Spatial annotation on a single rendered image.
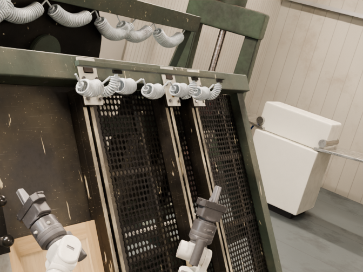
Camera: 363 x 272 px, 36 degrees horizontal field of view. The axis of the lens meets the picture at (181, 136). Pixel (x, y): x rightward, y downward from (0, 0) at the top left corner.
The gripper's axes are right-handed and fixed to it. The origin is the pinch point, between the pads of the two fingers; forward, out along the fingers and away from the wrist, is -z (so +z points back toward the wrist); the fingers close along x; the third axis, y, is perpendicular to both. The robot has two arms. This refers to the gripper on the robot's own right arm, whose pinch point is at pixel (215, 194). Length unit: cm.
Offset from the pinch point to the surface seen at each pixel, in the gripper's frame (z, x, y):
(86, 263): 40, 31, 20
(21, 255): 40, 58, 8
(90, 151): 1, 40, 31
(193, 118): -30, -19, 76
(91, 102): -17, 46, 34
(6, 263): 42, 63, 1
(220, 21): -185, -181, 413
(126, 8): -74, 24, 106
